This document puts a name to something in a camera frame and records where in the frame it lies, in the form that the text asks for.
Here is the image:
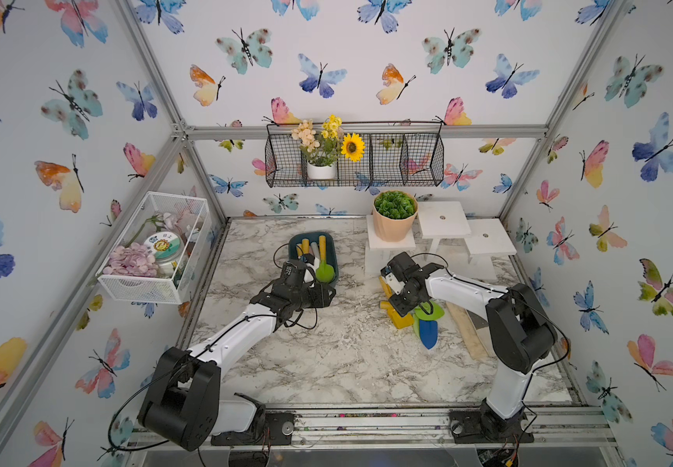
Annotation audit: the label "yellow square scoop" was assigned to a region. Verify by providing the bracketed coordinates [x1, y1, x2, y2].
[379, 277, 414, 329]

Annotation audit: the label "light blue shovel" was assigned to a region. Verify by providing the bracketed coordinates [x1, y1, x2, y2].
[310, 242, 320, 269]

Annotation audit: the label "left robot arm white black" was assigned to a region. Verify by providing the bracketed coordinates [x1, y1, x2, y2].
[138, 260, 337, 451]

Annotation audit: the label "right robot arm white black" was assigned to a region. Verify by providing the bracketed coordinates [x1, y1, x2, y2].
[380, 252, 557, 420]

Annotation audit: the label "dark teal storage box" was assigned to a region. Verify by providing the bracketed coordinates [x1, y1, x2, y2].
[288, 232, 340, 285]

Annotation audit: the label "terracotta pot green plant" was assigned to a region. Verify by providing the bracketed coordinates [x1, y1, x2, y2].
[373, 191, 418, 242]

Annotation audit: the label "white tiered stand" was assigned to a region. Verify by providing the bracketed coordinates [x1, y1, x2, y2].
[364, 202, 517, 280]

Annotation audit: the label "round green tin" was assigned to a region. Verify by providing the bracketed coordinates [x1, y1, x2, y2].
[143, 231, 182, 263]

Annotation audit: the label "white pot with flowers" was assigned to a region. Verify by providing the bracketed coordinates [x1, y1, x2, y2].
[291, 115, 367, 181]

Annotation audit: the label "pink artificial flowers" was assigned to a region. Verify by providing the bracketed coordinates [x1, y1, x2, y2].
[102, 242, 159, 277]

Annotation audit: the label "blue shovel wooden handle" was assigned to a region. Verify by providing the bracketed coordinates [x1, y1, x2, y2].
[415, 319, 439, 349]

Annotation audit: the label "black wire wall basket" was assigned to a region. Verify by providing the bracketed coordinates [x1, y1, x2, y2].
[264, 121, 445, 192]

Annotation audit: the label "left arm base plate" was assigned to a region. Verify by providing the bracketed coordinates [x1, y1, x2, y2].
[210, 411, 295, 448]

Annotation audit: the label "aluminium front rail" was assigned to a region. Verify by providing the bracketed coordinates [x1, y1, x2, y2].
[125, 407, 618, 451]

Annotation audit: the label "white wire basket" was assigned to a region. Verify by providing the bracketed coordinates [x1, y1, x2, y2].
[96, 192, 212, 305]

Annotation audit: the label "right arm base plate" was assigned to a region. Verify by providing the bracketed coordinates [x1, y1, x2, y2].
[449, 410, 534, 445]

